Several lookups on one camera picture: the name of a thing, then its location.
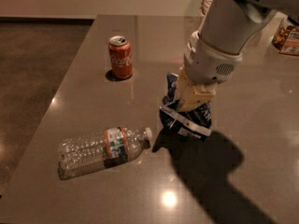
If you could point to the red Coca-Cola can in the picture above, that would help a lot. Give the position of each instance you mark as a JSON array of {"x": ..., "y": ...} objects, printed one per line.
[{"x": 120, "y": 56}]

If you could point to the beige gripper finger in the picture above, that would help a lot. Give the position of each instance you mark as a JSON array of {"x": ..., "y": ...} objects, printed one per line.
[{"x": 191, "y": 95}]

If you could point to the blue chip bag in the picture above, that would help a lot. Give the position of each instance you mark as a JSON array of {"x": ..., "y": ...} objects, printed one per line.
[{"x": 195, "y": 123}]

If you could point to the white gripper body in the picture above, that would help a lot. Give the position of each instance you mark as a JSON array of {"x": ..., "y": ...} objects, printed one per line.
[{"x": 207, "y": 62}]

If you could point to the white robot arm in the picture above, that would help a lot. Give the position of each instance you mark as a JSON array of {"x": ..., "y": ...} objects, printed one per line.
[{"x": 229, "y": 24}]

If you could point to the snack bag at table edge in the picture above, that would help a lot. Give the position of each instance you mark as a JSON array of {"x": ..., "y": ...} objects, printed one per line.
[{"x": 286, "y": 38}]

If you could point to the clear plastic water bottle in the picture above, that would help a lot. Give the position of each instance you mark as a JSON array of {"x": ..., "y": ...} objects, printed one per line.
[{"x": 94, "y": 152}]

